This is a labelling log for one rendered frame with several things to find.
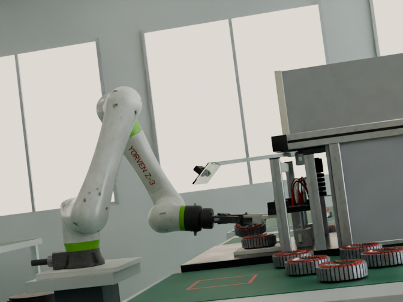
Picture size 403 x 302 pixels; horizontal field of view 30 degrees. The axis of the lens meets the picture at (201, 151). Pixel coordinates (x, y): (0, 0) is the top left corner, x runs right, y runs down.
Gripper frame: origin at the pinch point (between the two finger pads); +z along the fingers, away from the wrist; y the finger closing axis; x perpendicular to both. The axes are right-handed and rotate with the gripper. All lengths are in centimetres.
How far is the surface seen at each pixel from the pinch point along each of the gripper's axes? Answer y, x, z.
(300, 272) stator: 85, -8, 19
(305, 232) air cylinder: 29.2, -2.4, 17.7
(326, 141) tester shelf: 47, 25, 25
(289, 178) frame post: -16.9, 14.3, 10.2
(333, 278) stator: 102, -7, 27
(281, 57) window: -446, 128, -23
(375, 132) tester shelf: 47, 28, 39
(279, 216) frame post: 45.8, 3.2, 11.0
